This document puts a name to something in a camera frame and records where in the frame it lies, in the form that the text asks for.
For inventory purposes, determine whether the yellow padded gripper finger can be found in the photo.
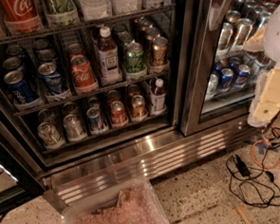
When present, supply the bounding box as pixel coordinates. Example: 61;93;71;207
247;63;280;128

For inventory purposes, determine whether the clear water bottle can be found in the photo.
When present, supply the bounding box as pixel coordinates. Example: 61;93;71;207
78;0;112;21

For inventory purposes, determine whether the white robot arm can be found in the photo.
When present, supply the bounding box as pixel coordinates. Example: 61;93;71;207
243;5;280;128

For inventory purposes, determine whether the pepsi can fridge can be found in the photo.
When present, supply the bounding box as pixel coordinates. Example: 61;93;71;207
218;67;233;92
233;64;251;89

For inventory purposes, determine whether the fridge glass door right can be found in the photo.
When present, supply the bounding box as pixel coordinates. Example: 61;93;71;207
172;0;280;137

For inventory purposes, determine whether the silver can right fridge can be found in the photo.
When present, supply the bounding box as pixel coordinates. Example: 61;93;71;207
205;73;219;101

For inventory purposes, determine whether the small tea bottle bottom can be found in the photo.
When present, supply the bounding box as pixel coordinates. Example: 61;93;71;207
150;79;166;115

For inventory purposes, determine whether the bronze can bottom shelf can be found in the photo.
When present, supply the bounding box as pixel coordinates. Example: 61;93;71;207
130;95;148;121

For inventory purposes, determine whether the red can bottom shelf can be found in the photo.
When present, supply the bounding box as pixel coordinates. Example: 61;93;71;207
110;101;128;128

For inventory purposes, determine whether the brown tea bottle white cap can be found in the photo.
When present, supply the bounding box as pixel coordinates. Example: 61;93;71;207
98;27;121;85

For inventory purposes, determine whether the red Coca-Cola can middle shelf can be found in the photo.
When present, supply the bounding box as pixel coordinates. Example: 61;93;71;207
70;55;99;94

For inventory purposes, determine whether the stainless steel fridge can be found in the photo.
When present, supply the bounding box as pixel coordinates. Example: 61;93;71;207
0;0;280;214

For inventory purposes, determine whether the silver can bottom shelf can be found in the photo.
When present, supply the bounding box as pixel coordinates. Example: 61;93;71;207
63;114;87;142

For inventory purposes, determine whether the bronze soda can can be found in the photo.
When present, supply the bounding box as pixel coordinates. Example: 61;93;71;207
150;36;168;73

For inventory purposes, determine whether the blue white can bottom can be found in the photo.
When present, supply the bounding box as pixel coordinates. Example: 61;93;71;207
86;107;108;135

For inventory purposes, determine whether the pink bubble wrap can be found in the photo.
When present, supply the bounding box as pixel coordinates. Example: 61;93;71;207
74;187;169;224

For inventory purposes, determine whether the clear plastic bin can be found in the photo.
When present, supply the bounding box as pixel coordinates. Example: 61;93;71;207
62;177;170;224

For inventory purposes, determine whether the blue pepsi can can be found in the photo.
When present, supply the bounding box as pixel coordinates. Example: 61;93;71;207
4;70;42;111
38;62;71;103

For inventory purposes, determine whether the white green can bottom left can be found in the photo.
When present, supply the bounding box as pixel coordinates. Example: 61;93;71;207
37;121;65;150

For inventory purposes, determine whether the front blue Pepsi can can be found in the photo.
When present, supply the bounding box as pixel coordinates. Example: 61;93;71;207
4;70;42;111

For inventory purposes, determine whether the large red Coca-Cola can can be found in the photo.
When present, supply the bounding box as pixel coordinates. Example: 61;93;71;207
0;0;44;35

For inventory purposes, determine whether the orange extension cord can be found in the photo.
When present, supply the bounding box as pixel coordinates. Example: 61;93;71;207
249;135;280;172

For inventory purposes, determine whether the black power adapter with cable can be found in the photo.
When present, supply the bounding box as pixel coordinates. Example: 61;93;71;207
226;155;280;209

